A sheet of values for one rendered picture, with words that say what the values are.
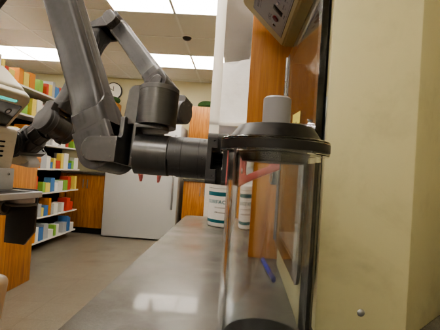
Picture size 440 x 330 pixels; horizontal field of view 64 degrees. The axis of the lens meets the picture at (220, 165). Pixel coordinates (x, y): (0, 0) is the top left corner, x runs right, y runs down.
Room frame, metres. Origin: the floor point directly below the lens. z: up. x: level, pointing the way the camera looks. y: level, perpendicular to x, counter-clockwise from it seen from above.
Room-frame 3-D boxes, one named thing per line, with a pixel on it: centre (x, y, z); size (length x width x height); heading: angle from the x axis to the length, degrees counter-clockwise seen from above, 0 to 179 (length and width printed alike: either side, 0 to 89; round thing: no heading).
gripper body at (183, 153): (0.49, 0.03, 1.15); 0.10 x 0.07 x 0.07; 177
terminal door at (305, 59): (0.59, -0.13, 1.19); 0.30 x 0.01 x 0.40; 177
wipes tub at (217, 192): (1.25, -0.03, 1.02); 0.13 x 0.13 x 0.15
